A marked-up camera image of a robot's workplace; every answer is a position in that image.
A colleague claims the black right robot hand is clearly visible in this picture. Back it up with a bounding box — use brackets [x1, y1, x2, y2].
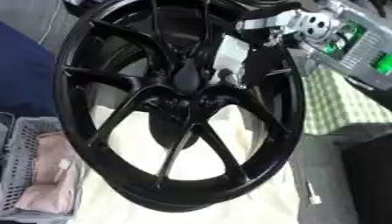
[170, 2, 308, 95]

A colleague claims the white pin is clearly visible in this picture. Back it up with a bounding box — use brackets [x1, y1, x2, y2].
[303, 180, 325, 206]
[53, 158, 74, 184]

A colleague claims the black spoked wheel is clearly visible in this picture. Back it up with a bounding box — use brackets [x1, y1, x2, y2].
[52, 0, 308, 214]

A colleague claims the cream white cloth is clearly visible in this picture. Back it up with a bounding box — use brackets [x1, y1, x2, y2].
[70, 103, 304, 224]

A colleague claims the black cabinet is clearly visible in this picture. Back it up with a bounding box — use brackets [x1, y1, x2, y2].
[338, 134, 392, 224]

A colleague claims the dark blue cloth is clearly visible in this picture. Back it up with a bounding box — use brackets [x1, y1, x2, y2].
[0, 21, 59, 118]

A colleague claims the pink cloth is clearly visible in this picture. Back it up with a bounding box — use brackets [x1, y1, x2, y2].
[13, 131, 83, 214]

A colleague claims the grey plastic basket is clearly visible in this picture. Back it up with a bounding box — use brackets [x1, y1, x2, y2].
[0, 115, 88, 221]

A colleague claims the white cable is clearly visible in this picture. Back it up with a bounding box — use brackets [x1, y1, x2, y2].
[37, 0, 65, 46]

